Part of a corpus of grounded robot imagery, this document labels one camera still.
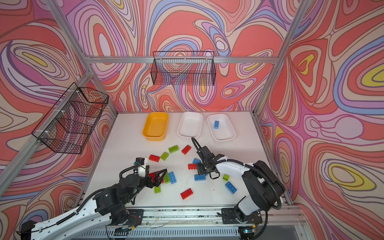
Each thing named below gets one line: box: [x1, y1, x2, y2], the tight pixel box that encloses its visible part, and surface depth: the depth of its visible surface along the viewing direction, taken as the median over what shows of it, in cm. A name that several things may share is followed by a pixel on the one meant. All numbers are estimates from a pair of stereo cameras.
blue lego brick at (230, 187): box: [224, 181, 238, 195], surface depth 83 cm
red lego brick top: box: [181, 144, 192, 155], surface depth 100 cm
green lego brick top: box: [168, 145, 180, 154], surface depth 98 cm
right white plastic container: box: [207, 113, 236, 141], surface depth 111 cm
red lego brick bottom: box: [180, 188, 194, 200], surface depth 82 cm
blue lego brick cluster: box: [168, 171, 177, 185], surface depth 86 cm
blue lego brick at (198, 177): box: [194, 174, 206, 181], surface depth 87 cm
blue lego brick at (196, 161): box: [192, 157, 202, 164], surface depth 93 cm
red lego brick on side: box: [188, 164, 198, 170], surface depth 91 cm
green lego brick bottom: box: [154, 186, 161, 194], surface depth 82 cm
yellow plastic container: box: [142, 112, 169, 142], surface depth 110 cm
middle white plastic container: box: [177, 111, 203, 138], surface depth 113 cm
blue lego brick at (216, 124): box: [214, 120, 220, 129], surface depth 113 cm
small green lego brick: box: [160, 151, 169, 161], surface depth 96 cm
